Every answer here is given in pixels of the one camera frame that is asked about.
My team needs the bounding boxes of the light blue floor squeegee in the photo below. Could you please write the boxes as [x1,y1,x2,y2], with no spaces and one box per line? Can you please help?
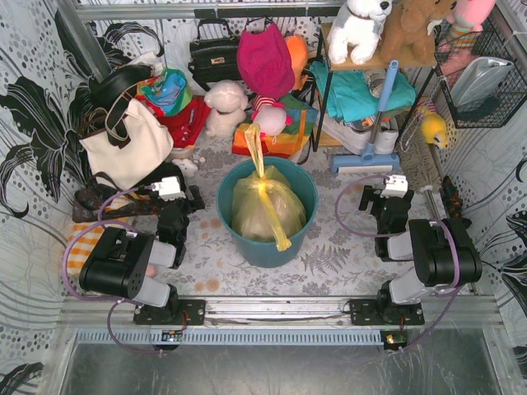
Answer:
[330,59,400,174]

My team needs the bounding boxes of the yellow plastic trash bag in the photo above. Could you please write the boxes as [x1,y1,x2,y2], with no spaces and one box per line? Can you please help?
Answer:
[231,123,307,252]

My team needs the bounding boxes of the teal plastic trash bin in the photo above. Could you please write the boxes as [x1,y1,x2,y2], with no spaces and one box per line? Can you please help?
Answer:
[216,156,319,268]

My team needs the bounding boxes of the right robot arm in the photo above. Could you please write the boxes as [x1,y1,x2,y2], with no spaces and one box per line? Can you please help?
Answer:
[351,185,483,326]

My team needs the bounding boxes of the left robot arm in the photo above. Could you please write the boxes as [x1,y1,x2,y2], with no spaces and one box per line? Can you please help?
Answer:
[79,185,205,325]

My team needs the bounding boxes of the cream canvas tote bag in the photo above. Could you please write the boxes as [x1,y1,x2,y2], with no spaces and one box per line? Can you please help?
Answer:
[81,99,174,190]

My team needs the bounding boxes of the red fabric bag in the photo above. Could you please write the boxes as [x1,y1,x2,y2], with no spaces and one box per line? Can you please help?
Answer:
[158,96,211,148]

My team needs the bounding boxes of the colourful cartoon fabric bag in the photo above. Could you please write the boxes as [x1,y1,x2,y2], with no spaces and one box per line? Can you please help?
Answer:
[135,68,193,117]

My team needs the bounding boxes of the rainbow striped fabric bag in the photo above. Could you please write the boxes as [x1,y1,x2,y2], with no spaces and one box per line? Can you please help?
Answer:
[231,95,319,159]

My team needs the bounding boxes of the magenta fabric bag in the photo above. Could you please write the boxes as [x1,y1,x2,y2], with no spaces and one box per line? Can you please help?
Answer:
[236,22,295,100]

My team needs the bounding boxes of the dark patterned cloth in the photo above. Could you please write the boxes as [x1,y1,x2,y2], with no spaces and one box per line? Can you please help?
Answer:
[440,175,472,229]

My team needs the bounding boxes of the pink foam roller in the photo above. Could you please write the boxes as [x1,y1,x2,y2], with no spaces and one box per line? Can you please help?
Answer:
[145,264,158,277]

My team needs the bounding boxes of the white sneaker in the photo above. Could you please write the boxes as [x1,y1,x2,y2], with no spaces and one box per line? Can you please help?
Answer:
[374,117,399,155]

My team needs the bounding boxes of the yellow plush duck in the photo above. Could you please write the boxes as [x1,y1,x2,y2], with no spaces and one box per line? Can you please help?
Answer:
[417,101,447,149]

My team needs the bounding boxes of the orange checkered cloth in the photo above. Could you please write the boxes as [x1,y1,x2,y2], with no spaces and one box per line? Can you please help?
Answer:
[67,227,104,276]

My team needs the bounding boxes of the wooden shelf rack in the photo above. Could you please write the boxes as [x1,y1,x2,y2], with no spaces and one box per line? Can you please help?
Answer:
[309,23,437,152]

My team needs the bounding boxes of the white fluffy plush sheep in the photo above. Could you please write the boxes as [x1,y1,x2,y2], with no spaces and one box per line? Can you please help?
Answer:
[204,80,249,137]

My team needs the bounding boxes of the teal folded cloth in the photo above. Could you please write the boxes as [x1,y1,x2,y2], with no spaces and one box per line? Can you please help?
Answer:
[326,71,416,122]

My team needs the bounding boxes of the pink round plush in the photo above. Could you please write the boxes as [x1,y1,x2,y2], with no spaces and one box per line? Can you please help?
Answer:
[252,105,292,137]

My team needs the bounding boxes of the black round hat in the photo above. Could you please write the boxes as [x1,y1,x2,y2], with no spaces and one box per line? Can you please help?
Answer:
[88,64,152,109]

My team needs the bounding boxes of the black leather handbag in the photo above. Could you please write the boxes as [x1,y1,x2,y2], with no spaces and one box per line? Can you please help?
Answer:
[188,19,242,91]

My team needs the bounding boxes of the silver foil pouch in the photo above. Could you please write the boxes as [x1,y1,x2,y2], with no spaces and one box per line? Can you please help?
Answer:
[450,57,514,107]

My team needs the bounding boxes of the brown teddy bear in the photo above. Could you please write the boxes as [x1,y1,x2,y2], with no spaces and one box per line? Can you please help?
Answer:
[379,0,457,63]

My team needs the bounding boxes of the white plush dog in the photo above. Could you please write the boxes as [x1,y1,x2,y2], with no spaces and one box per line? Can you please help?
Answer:
[328,0,393,65]

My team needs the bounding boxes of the orange plush toy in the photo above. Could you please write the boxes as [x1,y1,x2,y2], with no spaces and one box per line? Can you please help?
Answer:
[285,35,309,91]

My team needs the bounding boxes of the pink plush toy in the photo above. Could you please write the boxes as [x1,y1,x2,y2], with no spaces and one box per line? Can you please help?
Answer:
[446,0,496,40]

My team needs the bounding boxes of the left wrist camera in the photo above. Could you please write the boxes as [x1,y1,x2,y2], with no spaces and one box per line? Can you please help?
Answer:
[151,176,185,201]

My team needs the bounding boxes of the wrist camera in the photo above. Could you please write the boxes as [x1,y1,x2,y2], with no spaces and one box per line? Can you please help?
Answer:
[380,174,408,198]
[151,176,185,201]

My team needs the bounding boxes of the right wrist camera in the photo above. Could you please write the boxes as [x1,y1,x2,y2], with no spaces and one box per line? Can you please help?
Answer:
[380,174,408,198]

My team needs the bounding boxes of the long handled brush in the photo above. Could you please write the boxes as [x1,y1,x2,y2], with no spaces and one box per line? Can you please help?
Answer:
[397,131,447,219]

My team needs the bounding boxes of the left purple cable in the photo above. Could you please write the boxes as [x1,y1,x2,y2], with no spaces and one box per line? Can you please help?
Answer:
[61,184,166,356]

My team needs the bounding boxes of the purple cable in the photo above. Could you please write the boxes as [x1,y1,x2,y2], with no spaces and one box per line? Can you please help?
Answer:
[333,175,469,353]
[61,184,166,356]

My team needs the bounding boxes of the brown leather strap bag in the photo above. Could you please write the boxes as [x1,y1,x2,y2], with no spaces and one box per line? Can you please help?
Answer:
[72,173,159,223]

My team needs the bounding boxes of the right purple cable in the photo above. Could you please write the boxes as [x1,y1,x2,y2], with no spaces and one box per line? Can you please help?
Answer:
[333,175,469,353]

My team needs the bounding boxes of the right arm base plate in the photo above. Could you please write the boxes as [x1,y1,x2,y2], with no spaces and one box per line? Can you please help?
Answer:
[348,299,425,326]

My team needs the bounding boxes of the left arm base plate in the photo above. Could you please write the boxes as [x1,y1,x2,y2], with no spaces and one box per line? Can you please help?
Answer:
[133,299,206,326]

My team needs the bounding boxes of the black wire basket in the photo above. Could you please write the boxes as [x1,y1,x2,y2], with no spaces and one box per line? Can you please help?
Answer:
[435,20,526,128]

